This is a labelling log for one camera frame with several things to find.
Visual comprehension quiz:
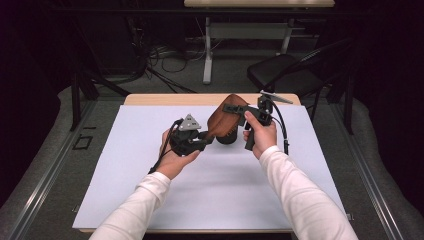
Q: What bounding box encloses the aluminium floor rail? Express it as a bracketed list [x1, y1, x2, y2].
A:
[4, 99, 98, 240]
[329, 101, 405, 240]

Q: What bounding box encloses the white table mat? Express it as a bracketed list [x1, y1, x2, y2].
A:
[72, 104, 348, 232]

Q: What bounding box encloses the bundle of floor cables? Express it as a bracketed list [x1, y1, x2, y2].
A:
[124, 16, 221, 95]

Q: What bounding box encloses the black folding chair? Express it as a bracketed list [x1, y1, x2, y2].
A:
[246, 37, 354, 121]

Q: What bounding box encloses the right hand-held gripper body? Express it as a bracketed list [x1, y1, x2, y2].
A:
[244, 89, 295, 151]

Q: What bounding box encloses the person's left hand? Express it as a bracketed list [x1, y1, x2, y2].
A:
[156, 128, 202, 181]

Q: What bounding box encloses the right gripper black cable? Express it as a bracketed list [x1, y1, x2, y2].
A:
[270, 99, 291, 156]

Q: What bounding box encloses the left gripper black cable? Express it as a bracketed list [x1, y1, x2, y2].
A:
[147, 117, 185, 175]

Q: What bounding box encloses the black mesh cup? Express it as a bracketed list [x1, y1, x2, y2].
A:
[215, 130, 239, 145]

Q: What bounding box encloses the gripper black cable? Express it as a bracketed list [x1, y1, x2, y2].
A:
[270, 99, 291, 156]
[147, 117, 185, 175]

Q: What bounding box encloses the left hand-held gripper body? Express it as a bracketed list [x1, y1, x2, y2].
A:
[169, 113, 208, 157]

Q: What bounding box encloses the white-legged desk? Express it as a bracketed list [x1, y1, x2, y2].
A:
[183, 0, 336, 85]

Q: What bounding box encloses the person's right hand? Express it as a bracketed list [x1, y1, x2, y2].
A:
[242, 110, 279, 161]

